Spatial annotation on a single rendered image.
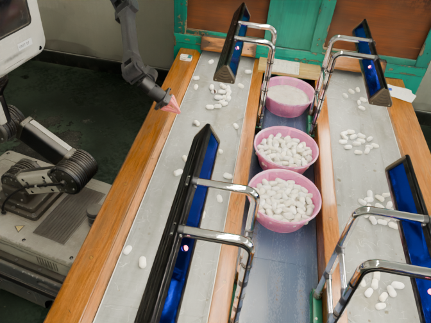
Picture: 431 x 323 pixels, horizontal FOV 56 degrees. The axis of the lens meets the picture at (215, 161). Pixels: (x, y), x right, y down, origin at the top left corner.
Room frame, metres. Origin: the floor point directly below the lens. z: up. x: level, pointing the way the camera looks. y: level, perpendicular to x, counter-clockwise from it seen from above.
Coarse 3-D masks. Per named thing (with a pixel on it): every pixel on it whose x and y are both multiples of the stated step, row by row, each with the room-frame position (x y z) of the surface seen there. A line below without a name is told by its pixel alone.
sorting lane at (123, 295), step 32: (192, 96) 1.63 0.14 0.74; (192, 128) 1.38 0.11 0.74; (224, 128) 1.41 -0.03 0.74; (160, 160) 1.16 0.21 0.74; (224, 160) 1.20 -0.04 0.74; (160, 192) 0.99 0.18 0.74; (224, 192) 1.02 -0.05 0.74; (160, 224) 0.84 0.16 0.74; (224, 224) 0.87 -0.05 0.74; (128, 256) 0.71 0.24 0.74; (128, 288) 0.60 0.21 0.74; (192, 288) 0.62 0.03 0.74; (96, 320) 0.50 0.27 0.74; (128, 320) 0.51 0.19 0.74; (192, 320) 0.53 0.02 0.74
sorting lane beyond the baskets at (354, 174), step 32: (352, 96) 1.78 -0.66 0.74; (352, 128) 1.50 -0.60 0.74; (384, 128) 1.53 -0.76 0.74; (352, 160) 1.28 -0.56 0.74; (384, 160) 1.30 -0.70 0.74; (352, 192) 1.09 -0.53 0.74; (384, 192) 1.11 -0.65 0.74; (352, 256) 0.79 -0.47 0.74; (384, 256) 0.81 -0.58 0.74; (384, 288) 0.69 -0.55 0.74; (352, 320) 0.57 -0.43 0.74; (384, 320) 0.58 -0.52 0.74; (416, 320) 0.59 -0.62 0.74
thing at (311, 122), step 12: (336, 36) 1.61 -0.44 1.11; (348, 36) 1.61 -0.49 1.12; (324, 60) 1.61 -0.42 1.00; (372, 60) 1.45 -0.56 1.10; (324, 72) 1.57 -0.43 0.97; (324, 84) 1.46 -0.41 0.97; (324, 96) 1.46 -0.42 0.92; (312, 108) 1.61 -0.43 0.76; (312, 120) 1.47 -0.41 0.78; (312, 132) 1.45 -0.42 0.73
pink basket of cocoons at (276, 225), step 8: (256, 176) 1.09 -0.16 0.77; (264, 176) 1.12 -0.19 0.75; (272, 176) 1.13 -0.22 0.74; (280, 176) 1.13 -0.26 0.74; (288, 176) 1.13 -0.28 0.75; (296, 176) 1.13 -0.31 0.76; (304, 176) 1.12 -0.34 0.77; (256, 184) 1.08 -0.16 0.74; (296, 184) 1.11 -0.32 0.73; (304, 184) 1.10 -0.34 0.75; (312, 184) 1.08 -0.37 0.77; (312, 192) 1.06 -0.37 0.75; (312, 200) 1.04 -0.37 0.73; (320, 200) 1.00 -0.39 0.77; (264, 216) 0.90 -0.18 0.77; (312, 216) 0.92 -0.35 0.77; (264, 224) 0.93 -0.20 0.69; (272, 224) 0.90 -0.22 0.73; (280, 224) 0.89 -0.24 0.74; (288, 224) 0.89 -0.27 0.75; (296, 224) 0.90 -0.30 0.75; (280, 232) 0.91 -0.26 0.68; (288, 232) 0.92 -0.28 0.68
